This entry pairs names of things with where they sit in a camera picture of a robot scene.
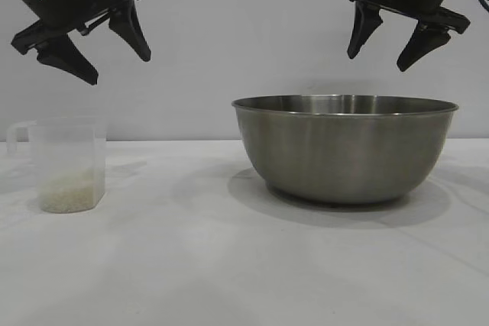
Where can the white rice grains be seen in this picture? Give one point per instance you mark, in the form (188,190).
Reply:
(67,194)

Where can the stainless steel mixing bowl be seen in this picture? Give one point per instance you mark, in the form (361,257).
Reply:
(344,154)

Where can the clear plastic measuring cup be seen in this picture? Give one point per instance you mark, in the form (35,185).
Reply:
(68,150)

